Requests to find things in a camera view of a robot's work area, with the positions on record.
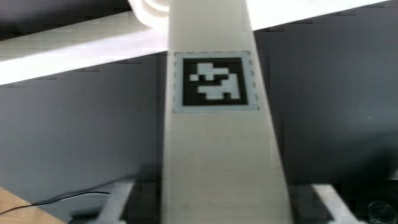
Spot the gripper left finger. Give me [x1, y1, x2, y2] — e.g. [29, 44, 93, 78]
[95, 180, 161, 224]

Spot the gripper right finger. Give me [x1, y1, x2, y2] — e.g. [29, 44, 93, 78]
[296, 184, 365, 224]

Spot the white desk tabletop tray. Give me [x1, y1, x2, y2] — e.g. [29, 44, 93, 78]
[0, 0, 388, 85]

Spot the thin black cable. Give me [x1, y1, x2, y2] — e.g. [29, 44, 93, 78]
[0, 179, 130, 216]

